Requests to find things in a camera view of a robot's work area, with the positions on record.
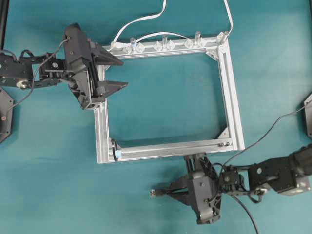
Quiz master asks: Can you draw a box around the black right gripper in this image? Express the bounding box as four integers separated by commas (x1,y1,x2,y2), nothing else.
168,153,220,217

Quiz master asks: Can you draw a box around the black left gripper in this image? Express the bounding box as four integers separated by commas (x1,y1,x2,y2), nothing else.
63,23,128,110

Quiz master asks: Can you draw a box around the black wire with connector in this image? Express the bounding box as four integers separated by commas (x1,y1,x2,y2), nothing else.
149,107,308,234

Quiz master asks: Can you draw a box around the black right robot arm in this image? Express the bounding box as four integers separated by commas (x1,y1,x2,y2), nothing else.
164,145,312,224

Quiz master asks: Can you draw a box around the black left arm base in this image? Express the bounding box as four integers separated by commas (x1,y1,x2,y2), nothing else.
0,87,14,143

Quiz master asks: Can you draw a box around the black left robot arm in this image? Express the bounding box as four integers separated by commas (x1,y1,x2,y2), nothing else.
0,23,128,110

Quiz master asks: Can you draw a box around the black zip tie loop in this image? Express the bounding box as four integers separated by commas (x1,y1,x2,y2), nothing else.
111,139,120,162

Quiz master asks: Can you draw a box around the blue tape piece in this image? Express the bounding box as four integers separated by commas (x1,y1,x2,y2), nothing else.
115,150,122,159

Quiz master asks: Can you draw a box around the left metal standoff post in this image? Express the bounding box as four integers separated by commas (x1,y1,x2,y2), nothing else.
130,37,137,53

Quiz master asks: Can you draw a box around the black left camera cable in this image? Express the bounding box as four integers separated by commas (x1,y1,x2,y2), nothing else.
0,39,69,115

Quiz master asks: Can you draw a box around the middle metal standoff post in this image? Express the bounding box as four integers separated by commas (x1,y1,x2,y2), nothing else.
162,35,168,50

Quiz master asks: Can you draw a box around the white flat ethernet cable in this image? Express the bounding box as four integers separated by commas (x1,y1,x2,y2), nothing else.
111,0,234,49

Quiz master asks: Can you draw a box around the right metal standoff post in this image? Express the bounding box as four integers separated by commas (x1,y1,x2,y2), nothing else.
194,31,201,47

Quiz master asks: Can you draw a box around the corner metal standoff post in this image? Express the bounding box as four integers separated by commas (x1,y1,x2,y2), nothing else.
216,31,229,45

